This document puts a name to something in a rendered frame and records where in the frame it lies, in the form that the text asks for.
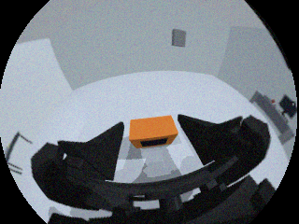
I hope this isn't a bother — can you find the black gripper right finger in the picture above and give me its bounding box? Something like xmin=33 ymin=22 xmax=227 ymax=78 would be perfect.
xmin=177 ymin=115 xmax=243 ymax=165

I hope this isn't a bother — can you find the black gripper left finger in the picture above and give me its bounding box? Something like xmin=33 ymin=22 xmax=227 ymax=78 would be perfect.
xmin=57 ymin=122 xmax=124 ymax=180

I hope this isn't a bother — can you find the orange block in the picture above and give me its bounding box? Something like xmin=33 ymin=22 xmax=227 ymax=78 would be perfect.
xmin=128 ymin=116 xmax=178 ymax=148

